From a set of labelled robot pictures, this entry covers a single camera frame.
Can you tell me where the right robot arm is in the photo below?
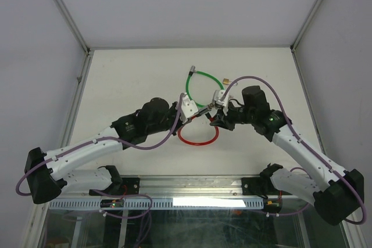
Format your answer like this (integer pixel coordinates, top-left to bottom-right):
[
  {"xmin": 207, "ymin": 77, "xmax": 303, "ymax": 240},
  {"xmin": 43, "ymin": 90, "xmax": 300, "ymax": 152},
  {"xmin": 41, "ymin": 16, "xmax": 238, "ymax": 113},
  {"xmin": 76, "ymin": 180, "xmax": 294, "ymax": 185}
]
[{"xmin": 212, "ymin": 86, "xmax": 364, "ymax": 225}]

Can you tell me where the brass long-shackle padlock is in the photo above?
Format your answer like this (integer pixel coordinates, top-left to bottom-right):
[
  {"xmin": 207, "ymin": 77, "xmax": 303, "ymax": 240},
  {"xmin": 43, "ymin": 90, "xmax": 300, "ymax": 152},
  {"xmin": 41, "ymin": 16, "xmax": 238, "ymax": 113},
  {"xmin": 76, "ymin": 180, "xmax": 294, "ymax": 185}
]
[{"xmin": 222, "ymin": 78, "xmax": 237, "ymax": 86}]

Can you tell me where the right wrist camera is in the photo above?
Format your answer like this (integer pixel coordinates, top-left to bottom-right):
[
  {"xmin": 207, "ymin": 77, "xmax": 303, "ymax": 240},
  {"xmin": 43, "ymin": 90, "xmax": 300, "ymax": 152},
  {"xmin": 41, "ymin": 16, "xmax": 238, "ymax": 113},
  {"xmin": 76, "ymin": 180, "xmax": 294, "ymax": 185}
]
[{"xmin": 212, "ymin": 89, "xmax": 230, "ymax": 116}]

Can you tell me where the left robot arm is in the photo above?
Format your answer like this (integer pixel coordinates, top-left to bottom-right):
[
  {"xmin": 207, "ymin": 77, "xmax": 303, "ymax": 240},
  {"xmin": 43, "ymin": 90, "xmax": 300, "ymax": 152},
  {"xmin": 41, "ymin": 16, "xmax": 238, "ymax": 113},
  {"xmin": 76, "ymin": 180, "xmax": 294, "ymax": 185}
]
[{"xmin": 21, "ymin": 95, "xmax": 198, "ymax": 204}]

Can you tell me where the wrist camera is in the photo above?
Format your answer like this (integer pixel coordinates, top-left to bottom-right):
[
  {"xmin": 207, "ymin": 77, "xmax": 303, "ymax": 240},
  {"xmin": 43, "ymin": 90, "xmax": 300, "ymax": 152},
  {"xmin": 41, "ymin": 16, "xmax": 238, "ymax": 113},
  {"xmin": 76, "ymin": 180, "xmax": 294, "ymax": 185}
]
[
  {"xmin": 180, "ymin": 92, "xmax": 199, "ymax": 121},
  {"xmin": 212, "ymin": 89, "xmax": 230, "ymax": 116}
]

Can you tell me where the red cable lock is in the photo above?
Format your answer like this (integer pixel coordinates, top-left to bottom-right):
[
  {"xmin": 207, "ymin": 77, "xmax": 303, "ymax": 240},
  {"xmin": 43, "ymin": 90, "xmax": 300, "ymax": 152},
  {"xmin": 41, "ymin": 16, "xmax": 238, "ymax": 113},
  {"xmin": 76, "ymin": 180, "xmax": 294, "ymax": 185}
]
[{"xmin": 177, "ymin": 113, "xmax": 220, "ymax": 147}]

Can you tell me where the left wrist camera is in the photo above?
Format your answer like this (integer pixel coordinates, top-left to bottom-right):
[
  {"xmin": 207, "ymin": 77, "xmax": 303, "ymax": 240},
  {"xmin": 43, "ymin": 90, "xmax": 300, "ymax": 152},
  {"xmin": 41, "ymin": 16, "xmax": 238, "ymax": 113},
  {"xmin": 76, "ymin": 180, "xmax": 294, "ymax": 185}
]
[{"xmin": 180, "ymin": 92, "xmax": 199, "ymax": 121}]

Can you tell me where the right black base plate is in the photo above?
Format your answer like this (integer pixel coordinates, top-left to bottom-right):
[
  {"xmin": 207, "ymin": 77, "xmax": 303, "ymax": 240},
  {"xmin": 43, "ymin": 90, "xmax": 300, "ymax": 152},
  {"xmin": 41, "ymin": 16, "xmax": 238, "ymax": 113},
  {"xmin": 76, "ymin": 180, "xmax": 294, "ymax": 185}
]
[{"xmin": 241, "ymin": 177, "xmax": 280, "ymax": 197}]

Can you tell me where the aluminium front rail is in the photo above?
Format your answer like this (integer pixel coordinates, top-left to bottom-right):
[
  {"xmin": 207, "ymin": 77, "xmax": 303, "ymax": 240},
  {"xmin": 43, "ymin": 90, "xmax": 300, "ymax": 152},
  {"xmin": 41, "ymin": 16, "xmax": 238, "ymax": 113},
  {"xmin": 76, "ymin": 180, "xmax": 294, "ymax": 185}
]
[{"xmin": 36, "ymin": 174, "xmax": 314, "ymax": 201}]

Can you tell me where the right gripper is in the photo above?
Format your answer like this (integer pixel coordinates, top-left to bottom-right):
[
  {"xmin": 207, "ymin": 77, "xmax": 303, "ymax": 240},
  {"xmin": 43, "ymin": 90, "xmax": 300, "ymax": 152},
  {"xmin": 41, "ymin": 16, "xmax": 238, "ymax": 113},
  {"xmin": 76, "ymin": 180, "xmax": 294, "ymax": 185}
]
[{"xmin": 210, "ymin": 100, "xmax": 256, "ymax": 131}]

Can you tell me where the white slotted cable duct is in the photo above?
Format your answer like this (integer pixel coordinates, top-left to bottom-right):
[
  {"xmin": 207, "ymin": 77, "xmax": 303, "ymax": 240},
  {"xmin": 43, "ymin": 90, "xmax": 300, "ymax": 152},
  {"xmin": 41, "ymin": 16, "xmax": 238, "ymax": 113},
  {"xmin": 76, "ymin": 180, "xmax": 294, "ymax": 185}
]
[{"xmin": 48, "ymin": 197, "xmax": 265, "ymax": 210}]

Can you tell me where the green cable lock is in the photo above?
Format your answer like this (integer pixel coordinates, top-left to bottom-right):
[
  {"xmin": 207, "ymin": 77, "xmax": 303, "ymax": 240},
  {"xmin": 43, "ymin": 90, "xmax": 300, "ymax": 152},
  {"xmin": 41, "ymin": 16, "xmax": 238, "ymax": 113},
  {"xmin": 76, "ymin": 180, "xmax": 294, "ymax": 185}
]
[{"xmin": 185, "ymin": 66, "xmax": 224, "ymax": 108}]

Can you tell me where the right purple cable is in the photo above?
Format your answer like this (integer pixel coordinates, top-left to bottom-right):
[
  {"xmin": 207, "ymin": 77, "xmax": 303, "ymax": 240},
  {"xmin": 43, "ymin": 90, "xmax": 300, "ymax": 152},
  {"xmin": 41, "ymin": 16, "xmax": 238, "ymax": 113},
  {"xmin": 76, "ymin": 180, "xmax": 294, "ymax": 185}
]
[{"xmin": 220, "ymin": 75, "xmax": 367, "ymax": 225}]

